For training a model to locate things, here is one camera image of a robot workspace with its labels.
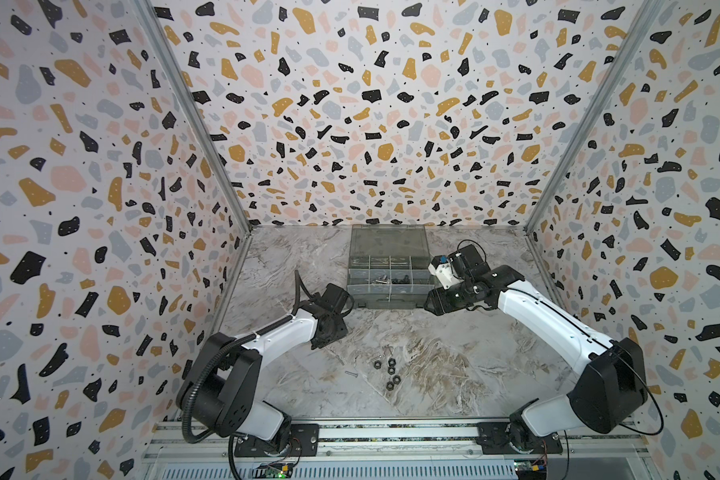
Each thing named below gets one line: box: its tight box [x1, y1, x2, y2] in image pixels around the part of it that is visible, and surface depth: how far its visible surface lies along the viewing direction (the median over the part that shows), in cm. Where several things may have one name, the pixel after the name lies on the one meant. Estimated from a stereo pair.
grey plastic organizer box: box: [347, 224, 434, 309], surface depth 107 cm
